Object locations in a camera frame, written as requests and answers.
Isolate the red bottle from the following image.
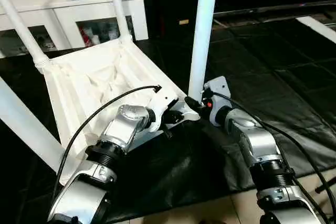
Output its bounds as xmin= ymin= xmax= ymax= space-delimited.
xmin=81 ymin=25 xmax=90 ymax=46

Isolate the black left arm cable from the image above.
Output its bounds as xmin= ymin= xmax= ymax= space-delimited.
xmin=52 ymin=85 xmax=162 ymax=193

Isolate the black work mat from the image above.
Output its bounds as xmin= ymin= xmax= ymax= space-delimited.
xmin=0 ymin=14 xmax=336 ymax=223

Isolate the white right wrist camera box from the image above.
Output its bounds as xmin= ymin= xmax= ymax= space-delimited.
xmin=202 ymin=76 xmax=232 ymax=109

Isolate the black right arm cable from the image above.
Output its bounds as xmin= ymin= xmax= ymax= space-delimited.
xmin=210 ymin=92 xmax=336 ymax=219

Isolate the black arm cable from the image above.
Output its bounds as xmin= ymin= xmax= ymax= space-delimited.
xmin=52 ymin=85 xmax=162 ymax=193
xmin=210 ymin=92 xmax=336 ymax=219

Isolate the dark metal rail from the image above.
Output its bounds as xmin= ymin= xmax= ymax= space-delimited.
xmin=213 ymin=1 xmax=336 ymax=20

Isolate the white glass-door cabinet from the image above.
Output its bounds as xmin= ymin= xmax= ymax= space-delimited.
xmin=0 ymin=0 xmax=149 ymax=58

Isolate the black tripod stand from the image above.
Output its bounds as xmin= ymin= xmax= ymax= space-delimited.
xmin=315 ymin=174 xmax=336 ymax=193

